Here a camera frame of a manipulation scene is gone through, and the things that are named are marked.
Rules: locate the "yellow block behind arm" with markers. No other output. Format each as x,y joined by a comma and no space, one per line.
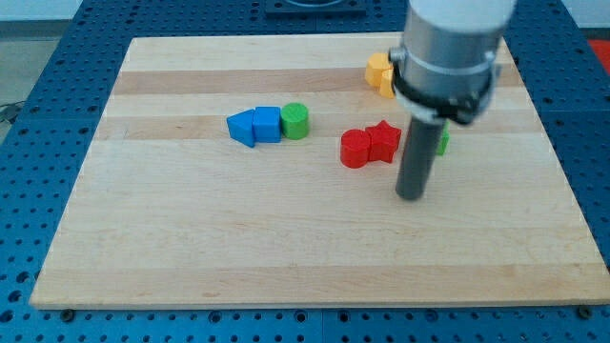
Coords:
385,83

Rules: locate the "light wooden board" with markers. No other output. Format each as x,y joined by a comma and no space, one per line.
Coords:
169,212

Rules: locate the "green cylinder block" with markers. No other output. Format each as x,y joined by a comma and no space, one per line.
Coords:
294,119

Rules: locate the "yellow hexagon block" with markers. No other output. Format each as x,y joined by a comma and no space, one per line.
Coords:
377,64

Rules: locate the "blue triangle block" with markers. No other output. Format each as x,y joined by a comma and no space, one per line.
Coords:
240,127

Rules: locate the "red cylinder block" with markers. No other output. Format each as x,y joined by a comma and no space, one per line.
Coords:
354,148

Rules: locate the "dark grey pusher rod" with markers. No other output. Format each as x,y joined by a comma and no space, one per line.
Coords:
420,149

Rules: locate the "red object at edge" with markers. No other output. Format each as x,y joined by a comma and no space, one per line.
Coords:
601,49

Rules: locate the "green star block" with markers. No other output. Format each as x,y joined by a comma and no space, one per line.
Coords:
444,140

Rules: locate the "red star block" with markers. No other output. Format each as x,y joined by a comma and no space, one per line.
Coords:
384,141

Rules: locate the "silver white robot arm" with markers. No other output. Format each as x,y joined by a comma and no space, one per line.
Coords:
445,67

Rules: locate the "blue cube block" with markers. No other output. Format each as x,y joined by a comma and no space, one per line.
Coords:
266,124

